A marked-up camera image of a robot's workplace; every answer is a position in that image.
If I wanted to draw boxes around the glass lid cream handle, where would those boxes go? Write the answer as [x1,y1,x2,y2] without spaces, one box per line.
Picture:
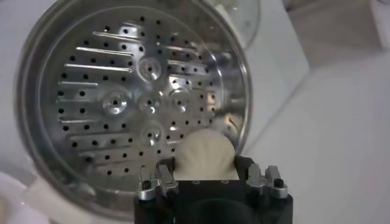
[210,0,262,49]

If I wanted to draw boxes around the perforated stainless steamer basket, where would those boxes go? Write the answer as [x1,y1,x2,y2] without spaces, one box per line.
[13,0,254,222]

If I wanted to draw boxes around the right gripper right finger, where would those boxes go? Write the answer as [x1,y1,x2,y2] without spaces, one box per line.
[233,155,289,200]

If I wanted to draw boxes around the steel steamer pot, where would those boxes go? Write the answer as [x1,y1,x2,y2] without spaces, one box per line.
[18,2,248,224]

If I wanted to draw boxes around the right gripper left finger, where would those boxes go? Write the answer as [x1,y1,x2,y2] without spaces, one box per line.
[136,157,180,201]

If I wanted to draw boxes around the white steamed baozi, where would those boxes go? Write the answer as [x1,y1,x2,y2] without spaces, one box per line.
[173,129,240,181]

